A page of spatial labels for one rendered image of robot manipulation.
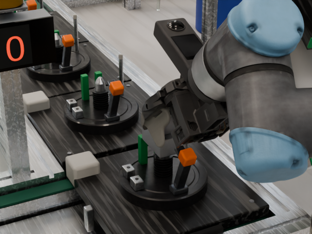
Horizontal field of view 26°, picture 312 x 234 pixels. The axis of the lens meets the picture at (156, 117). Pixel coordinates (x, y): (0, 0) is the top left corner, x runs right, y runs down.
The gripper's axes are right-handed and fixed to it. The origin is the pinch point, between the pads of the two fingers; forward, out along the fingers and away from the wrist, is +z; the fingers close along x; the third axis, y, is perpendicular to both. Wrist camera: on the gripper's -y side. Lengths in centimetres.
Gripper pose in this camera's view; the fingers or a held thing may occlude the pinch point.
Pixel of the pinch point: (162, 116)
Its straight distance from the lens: 101.6
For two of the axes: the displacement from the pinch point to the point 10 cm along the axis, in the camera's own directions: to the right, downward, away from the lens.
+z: -3.0, 3.5, 8.9
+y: 3.2, 9.1, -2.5
